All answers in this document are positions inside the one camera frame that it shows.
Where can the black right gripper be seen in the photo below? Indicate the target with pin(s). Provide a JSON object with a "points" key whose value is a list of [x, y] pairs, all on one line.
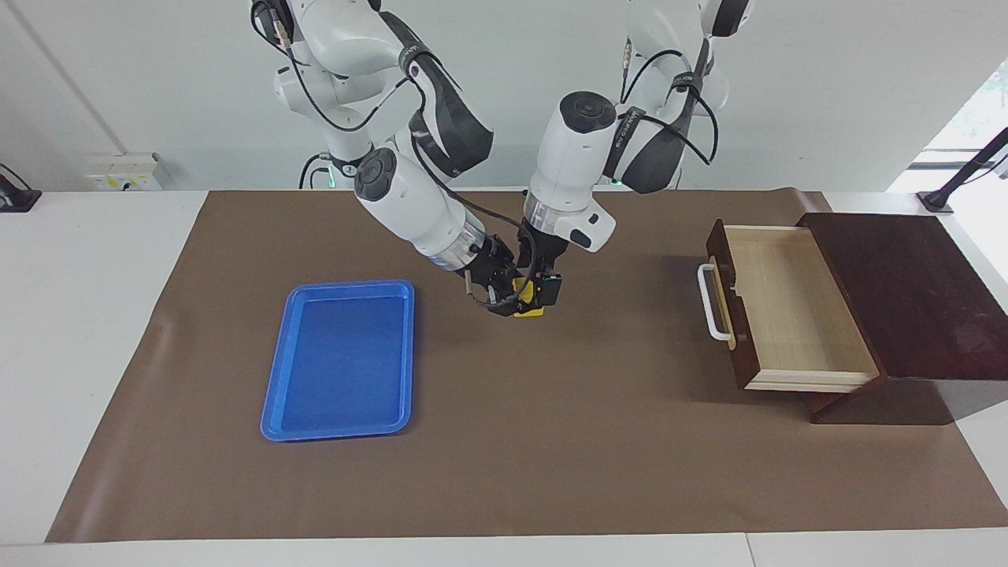
{"points": [[492, 268]]}

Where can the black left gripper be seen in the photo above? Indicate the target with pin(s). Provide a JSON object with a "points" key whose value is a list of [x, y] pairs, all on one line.
{"points": [[543, 246]]}

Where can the yellow block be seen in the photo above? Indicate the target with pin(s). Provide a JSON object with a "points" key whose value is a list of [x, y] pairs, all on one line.
{"points": [[529, 296]]}

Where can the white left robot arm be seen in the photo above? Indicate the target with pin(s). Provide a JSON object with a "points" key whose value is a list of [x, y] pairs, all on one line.
{"points": [[575, 157]]}

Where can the brown table mat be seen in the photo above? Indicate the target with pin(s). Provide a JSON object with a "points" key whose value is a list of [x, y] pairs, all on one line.
{"points": [[551, 441]]}

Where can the blue plastic tray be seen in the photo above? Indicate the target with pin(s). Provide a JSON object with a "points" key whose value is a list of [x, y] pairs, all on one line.
{"points": [[339, 362]]}

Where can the dark wooden cabinet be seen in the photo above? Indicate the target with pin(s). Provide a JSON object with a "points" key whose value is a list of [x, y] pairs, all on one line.
{"points": [[913, 299]]}

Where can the white wall socket box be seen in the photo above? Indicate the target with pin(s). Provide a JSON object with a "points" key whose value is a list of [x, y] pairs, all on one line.
{"points": [[118, 172]]}

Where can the black camera stand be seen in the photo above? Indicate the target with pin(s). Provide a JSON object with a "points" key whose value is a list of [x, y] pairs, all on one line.
{"points": [[965, 172]]}

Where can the black table clamp mount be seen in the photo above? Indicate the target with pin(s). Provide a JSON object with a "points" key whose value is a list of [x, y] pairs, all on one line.
{"points": [[17, 198]]}

